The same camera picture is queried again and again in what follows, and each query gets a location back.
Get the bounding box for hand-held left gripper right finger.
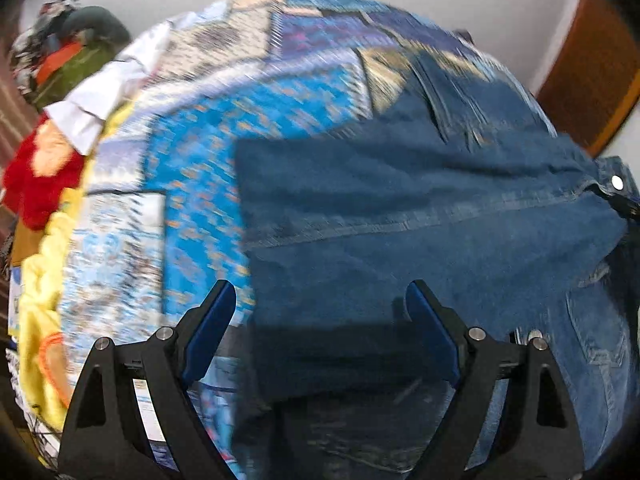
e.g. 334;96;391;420
405;280;586;480

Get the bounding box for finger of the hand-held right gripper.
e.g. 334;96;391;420
611;196;640;221

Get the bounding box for yellow blanket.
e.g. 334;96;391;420
10;100;146;431

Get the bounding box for pile of mixed clothes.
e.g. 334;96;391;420
10;0;81;96

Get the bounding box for orange cloth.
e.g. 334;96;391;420
37;42;83;83

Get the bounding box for red plush blanket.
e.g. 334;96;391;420
2;115;87;231

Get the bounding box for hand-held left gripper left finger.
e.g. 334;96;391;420
57;280;242;480

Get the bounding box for white cloth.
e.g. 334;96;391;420
47;10;201;156

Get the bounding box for brown wooden door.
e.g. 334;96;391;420
535;0;640;158

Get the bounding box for blue patchwork blanket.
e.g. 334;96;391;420
60;0;501;480

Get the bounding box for blue denim jeans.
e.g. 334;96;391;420
234;45;640;480

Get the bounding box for dark grey cushion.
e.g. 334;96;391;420
60;6;133;51

